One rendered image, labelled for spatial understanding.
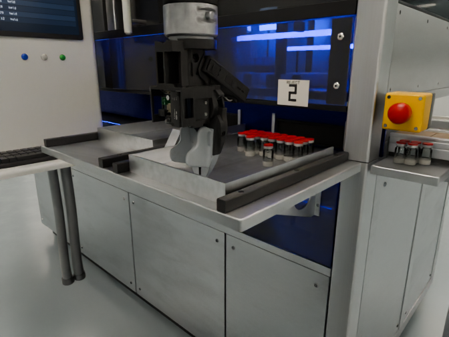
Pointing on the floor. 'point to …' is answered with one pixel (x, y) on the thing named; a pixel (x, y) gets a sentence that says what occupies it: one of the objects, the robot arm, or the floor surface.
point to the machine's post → (367, 140)
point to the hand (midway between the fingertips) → (204, 172)
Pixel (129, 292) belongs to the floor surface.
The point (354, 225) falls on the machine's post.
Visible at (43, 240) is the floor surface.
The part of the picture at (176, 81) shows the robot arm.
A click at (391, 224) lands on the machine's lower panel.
